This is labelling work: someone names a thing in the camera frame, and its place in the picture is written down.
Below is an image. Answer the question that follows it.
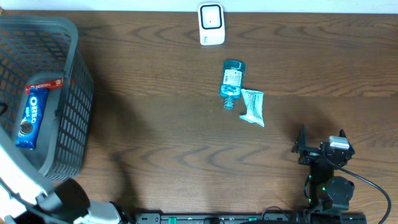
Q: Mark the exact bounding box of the light green snack packet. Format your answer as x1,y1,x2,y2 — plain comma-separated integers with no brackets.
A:
239,89,265,127

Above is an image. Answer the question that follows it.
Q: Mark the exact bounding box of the teal mouthwash bottle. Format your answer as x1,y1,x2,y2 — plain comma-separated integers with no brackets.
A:
220,60,246,110

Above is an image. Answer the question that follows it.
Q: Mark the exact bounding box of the red Nescafe coffee stick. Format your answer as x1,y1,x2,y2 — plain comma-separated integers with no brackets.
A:
25,78,63,95

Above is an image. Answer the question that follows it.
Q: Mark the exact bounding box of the blue Oreo cookie pack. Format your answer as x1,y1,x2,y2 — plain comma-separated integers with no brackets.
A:
15,88,49,150

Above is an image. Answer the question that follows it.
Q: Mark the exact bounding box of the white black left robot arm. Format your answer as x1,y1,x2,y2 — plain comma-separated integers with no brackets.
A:
1,129,132,223

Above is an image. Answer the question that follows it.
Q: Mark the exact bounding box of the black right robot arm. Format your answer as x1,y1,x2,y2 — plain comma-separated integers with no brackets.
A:
292,126,355,213

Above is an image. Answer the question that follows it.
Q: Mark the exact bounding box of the grey plastic mesh basket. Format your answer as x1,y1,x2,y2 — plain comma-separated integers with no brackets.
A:
1,16,95,182

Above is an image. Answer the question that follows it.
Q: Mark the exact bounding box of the black right camera cable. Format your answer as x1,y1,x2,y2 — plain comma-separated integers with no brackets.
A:
323,149,392,224

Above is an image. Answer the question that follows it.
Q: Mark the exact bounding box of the black mounting rail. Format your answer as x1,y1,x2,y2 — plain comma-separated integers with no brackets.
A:
132,213,367,224

